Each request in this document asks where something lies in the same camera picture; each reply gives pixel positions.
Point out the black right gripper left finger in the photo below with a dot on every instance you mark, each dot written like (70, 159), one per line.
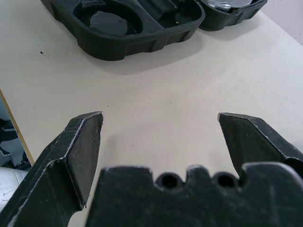
(54, 170)

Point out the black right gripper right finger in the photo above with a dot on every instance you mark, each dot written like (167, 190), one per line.
(255, 142)

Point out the black plastic tool case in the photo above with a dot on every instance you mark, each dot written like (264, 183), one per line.
(151, 40)

